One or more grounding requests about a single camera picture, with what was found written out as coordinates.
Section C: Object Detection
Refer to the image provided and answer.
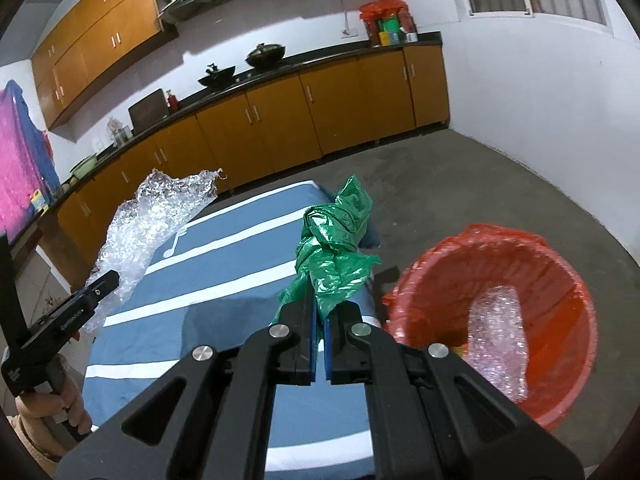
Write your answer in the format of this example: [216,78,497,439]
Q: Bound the clear bubble wrap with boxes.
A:
[84,169,226,334]

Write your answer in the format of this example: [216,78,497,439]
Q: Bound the green plastic bag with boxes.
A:
[279,176,381,318]

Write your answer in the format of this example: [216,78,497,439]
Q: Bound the red lined trash bin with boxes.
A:
[383,224,598,430]

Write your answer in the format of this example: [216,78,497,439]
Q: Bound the upper kitchen cabinets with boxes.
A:
[32,0,177,128]

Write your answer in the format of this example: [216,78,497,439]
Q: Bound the kitchen cabinets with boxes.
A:
[32,0,177,128]
[37,32,450,288]

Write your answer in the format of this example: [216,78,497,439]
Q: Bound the lower kitchen cabinets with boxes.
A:
[37,32,450,288]

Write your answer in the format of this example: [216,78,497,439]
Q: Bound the left hand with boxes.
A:
[16,356,92,437]

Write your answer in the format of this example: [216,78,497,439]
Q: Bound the green basin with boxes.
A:
[70,154,98,180]

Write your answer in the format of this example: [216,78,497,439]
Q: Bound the blue white striped tablecloth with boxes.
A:
[82,181,374,479]

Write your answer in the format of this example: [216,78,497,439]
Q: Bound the pink blue curtain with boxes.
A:
[0,79,61,242]

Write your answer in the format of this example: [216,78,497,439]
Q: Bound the clear jar on counter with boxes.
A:
[107,117,134,148]

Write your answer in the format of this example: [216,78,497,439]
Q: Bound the dark cutting board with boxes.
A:
[128,89,169,134]

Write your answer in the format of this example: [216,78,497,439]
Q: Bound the red bottle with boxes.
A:
[166,90,180,113]

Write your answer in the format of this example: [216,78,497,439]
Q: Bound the black lidded wok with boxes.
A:
[245,44,285,72]

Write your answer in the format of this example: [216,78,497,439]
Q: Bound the red bag with groceries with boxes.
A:
[359,0,418,48]

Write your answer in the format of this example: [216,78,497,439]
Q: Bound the black wok with handle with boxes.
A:
[198,63,235,91]

